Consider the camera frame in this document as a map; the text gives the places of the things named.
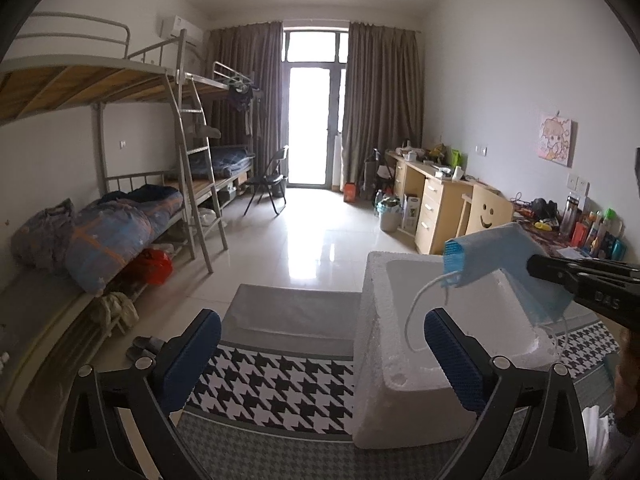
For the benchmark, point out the white box under desk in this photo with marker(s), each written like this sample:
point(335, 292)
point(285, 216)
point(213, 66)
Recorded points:
point(410, 215)

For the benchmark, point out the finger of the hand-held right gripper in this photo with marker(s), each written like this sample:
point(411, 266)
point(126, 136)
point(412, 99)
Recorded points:
point(456, 255)
point(600, 280)

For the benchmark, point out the grey metal bed ladder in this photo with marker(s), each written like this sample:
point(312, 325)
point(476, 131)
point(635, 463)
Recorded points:
point(192, 110)

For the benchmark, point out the white foam box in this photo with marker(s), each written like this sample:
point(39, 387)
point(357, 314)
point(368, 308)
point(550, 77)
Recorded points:
point(400, 410)

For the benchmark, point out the dark hanging clothes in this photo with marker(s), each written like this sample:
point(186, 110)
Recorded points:
point(241, 97)

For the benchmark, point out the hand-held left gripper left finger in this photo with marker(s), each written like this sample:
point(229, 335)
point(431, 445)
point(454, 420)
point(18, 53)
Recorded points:
point(192, 355)

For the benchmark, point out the cluster of toiletry bottles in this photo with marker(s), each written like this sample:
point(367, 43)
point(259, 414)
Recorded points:
point(600, 237)

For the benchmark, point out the light wooden desk with drawers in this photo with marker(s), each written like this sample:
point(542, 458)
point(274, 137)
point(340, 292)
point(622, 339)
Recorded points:
point(440, 210)

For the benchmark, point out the black folding chair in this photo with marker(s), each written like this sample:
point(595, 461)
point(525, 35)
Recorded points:
point(274, 170)

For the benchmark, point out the blue checked blanket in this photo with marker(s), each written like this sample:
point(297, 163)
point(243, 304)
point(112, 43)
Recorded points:
point(225, 159)

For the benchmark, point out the white double wall outlet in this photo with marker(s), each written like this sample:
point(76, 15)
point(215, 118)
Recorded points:
point(578, 182)

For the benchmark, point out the orange paper bag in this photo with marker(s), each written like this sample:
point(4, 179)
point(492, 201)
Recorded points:
point(350, 192)

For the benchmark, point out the grey trash bin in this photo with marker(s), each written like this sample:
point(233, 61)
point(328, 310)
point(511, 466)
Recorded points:
point(390, 215)

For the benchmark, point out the blue orange quilt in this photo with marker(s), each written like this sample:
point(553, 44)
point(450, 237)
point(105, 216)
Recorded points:
point(110, 240)

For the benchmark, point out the white wall switch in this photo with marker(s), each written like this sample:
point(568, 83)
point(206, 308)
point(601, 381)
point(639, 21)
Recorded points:
point(480, 150)

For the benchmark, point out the red plastic bag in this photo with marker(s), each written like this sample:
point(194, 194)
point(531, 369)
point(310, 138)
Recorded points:
point(155, 265)

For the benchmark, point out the brown curtain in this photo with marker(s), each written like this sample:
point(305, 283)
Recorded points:
point(380, 85)
point(250, 60)

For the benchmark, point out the grey slipper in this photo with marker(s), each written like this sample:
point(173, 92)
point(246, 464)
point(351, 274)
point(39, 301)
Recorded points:
point(139, 355)
point(150, 343)

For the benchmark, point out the wooden chair smiley face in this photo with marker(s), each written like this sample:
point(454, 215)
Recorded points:
point(487, 210)

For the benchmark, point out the yellow banana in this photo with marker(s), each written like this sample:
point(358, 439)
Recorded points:
point(544, 226)

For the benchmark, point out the white paper sheets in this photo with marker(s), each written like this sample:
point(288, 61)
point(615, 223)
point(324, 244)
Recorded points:
point(570, 252)

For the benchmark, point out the blue face mask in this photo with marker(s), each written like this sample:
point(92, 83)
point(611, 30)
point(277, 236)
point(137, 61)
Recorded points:
point(500, 255)

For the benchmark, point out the black headphones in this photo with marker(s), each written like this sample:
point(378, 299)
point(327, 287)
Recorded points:
point(545, 208)

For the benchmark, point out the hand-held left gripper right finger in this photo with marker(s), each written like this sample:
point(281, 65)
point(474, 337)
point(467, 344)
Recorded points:
point(452, 360)

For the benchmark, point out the glass balcony door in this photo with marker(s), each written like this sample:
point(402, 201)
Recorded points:
point(310, 125)

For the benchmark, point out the dark patterned cloth bundle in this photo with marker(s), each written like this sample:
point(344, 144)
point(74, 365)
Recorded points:
point(42, 240)

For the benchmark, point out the black white houndstooth tablecloth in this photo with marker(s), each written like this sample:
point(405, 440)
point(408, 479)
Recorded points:
point(280, 375)

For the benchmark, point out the white plastic bag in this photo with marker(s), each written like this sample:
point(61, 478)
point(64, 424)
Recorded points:
point(597, 432)

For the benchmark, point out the white air conditioner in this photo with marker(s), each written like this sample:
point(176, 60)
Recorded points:
point(180, 27)

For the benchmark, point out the cartoon wall picture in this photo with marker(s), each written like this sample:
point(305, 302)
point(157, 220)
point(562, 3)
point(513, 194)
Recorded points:
point(556, 140)

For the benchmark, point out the beige crumpled cloth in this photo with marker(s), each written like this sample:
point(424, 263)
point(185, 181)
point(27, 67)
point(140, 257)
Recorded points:
point(115, 312)

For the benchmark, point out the green bag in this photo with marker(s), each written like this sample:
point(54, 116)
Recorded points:
point(457, 156)

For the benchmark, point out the person's right hand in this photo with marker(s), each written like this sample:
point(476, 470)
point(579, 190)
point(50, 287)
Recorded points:
point(629, 380)

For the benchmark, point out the clear water bottle dark lid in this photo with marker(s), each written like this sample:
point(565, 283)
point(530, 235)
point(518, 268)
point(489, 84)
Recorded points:
point(567, 215)

